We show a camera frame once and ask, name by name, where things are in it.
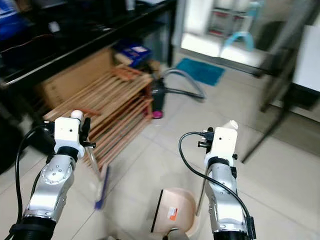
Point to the black metal frame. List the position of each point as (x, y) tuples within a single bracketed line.
[(287, 60)]

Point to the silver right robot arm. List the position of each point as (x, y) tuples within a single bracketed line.
[(225, 200)]

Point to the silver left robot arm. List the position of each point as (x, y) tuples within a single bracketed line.
[(52, 185)]

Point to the blue printed box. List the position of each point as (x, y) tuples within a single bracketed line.
[(134, 53)]

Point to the light blue plastic tool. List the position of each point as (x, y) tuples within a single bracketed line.
[(241, 36)]

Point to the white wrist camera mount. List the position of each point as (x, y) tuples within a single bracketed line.
[(68, 132), (224, 142)]

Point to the broom with purple bristles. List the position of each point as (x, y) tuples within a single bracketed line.
[(101, 196)]

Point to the wooden slatted rack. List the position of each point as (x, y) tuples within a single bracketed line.
[(105, 107)]

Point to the white board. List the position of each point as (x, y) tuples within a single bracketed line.
[(309, 60)]

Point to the black and pink vacuum cleaner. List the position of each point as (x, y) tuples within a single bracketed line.
[(157, 97)]

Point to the black table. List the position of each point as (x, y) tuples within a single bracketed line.
[(80, 47)]

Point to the black chair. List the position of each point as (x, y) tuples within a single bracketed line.
[(11, 145)]

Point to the white cabinet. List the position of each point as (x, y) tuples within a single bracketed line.
[(197, 30)]

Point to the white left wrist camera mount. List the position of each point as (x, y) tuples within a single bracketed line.
[(68, 132)]

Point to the brown cardboard box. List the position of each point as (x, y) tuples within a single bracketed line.
[(77, 75)]

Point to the teal floor mat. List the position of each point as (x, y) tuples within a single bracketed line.
[(201, 71)]

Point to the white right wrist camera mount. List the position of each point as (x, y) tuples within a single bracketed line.
[(224, 142)]

